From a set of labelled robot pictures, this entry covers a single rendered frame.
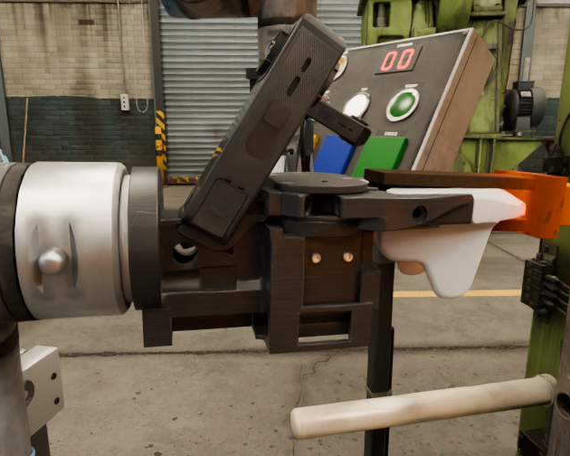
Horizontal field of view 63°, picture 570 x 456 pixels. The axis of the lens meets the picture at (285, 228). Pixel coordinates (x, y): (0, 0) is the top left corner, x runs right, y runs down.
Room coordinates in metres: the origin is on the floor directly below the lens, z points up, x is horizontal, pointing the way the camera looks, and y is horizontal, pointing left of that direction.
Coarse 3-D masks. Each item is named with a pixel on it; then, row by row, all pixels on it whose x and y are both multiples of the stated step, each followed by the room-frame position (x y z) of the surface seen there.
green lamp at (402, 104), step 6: (402, 96) 0.76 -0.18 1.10; (408, 96) 0.75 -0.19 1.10; (396, 102) 0.76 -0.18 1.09; (402, 102) 0.75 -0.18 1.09; (408, 102) 0.74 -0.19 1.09; (390, 108) 0.77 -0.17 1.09; (396, 108) 0.75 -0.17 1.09; (402, 108) 0.74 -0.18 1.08; (408, 108) 0.74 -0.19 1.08; (396, 114) 0.75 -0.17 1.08; (402, 114) 0.74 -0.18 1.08
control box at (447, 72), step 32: (448, 32) 0.77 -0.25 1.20; (352, 64) 0.91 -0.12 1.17; (416, 64) 0.78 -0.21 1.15; (448, 64) 0.73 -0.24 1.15; (480, 64) 0.75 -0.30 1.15; (352, 96) 0.85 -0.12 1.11; (384, 96) 0.80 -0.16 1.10; (416, 96) 0.74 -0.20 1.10; (448, 96) 0.71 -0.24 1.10; (320, 128) 0.87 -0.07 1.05; (384, 128) 0.75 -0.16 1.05; (416, 128) 0.70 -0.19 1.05; (448, 128) 0.71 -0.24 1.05; (352, 160) 0.77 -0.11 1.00; (416, 160) 0.67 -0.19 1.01; (448, 160) 0.71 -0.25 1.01
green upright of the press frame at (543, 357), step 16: (560, 96) 0.77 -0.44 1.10; (560, 112) 0.77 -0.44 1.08; (560, 128) 0.76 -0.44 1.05; (544, 240) 0.77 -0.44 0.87; (560, 240) 0.74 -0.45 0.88; (560, 256) 0.73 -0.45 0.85; (560, 272) 0.73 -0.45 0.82; (560, 288) 0.72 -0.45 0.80; (560, 304) 0.72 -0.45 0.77; (560, 320) 0.71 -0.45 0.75; (544, 336) 0.74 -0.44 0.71; (560, 336) 0.71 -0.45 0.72; (528, 352) 0.77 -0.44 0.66; (544, 352) 0.74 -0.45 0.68; (528, 368) 0.77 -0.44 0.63; (544, 368) 0.73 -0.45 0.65; (528, 416) 0.75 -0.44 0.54; (544, 416) 0.72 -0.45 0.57
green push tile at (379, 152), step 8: (368, 144) 0.75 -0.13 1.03; (376, 144) 0.74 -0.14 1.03; (384, 144) 0.73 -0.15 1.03; (392, 144) 0.71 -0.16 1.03; (400, 144) 0.70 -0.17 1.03; (368, 152) 0.74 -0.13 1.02; (376, 152) 0.73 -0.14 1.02; (384, 152) 0.72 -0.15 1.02; (392, 152) 0.70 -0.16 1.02; (400, 152) 0.70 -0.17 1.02; (360, 160) 0.74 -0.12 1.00; (368, 160) 0.73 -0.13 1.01; (376, 160) 0.72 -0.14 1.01; (384, 160) 0.71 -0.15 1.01; (392, 160) 0.69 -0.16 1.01; (360, 168) 0.73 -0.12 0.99; (384, 168) 0.70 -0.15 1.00; (392, 168) 0.69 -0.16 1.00; (352, 176) 0.74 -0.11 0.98; (360, 176) 0.72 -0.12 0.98
